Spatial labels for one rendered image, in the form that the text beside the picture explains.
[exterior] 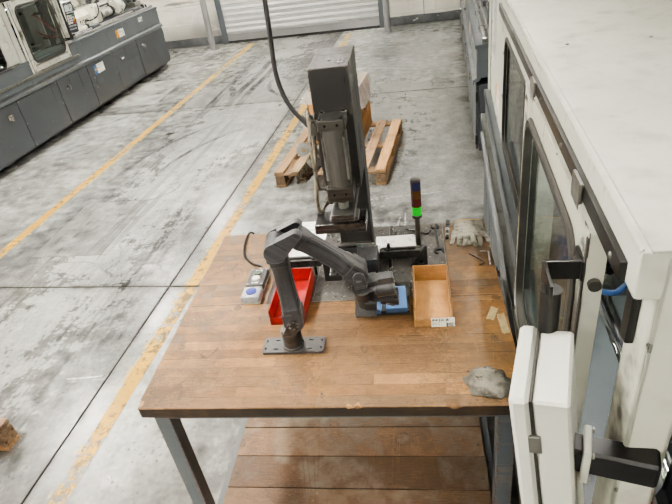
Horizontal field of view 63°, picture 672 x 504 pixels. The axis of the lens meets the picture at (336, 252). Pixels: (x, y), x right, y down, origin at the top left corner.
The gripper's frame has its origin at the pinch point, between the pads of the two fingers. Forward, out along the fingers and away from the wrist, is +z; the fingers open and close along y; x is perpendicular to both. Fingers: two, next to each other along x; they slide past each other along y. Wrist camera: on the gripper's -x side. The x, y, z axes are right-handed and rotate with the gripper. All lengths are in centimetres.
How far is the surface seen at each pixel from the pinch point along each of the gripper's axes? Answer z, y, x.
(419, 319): -1.2, -3.5, -16.4
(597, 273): -84, -27, -46
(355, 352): -4.1, -15.2, 3.4
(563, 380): -86, -44, -39
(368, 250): 10.7, 28.0, 2.0
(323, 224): -5.8, 30.2, 16.0
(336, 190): -16.9, 36.7, 9.8
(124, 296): 151, 71, 187
